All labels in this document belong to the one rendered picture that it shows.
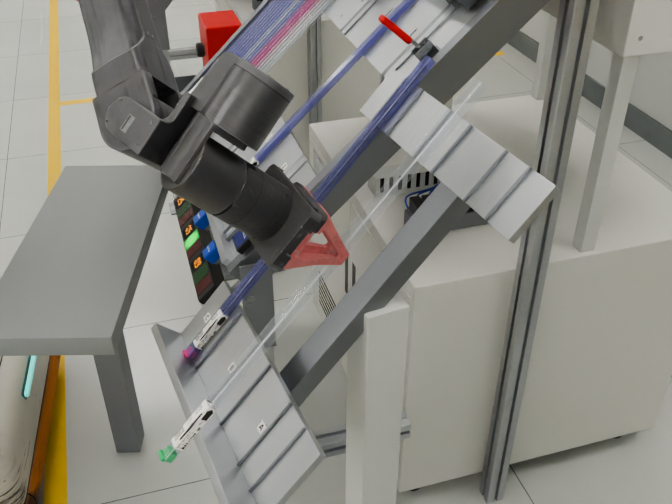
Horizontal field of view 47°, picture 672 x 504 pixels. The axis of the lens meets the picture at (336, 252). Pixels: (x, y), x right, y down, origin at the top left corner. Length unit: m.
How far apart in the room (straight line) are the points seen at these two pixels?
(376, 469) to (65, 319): 0.59
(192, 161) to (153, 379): 1.51
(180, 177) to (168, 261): 1.90
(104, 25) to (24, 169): 2.50
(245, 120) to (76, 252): 0.94
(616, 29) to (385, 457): 0.75
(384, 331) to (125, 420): 1.01
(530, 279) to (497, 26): 0.46
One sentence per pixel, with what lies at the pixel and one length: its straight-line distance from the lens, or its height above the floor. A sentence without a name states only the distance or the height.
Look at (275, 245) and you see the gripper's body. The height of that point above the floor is 1.05.
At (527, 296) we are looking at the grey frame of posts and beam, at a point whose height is 0.58.
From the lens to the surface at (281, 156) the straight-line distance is 1.32.
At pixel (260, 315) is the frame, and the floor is 0.66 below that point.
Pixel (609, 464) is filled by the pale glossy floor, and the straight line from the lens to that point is 1.97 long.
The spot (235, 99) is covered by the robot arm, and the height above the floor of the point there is 1.18.
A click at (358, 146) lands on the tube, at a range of 0.98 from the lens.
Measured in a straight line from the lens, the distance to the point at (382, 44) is 1.31.
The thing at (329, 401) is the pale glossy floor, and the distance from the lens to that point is 2.00.
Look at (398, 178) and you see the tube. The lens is 0.75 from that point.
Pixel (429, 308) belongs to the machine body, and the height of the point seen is 0.57.
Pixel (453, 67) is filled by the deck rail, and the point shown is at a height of 1.02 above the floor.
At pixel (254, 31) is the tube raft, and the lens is 1.71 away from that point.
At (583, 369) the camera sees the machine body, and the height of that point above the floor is 0.32.
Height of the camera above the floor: 1.43
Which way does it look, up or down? 35 degrees down
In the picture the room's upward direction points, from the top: straight up
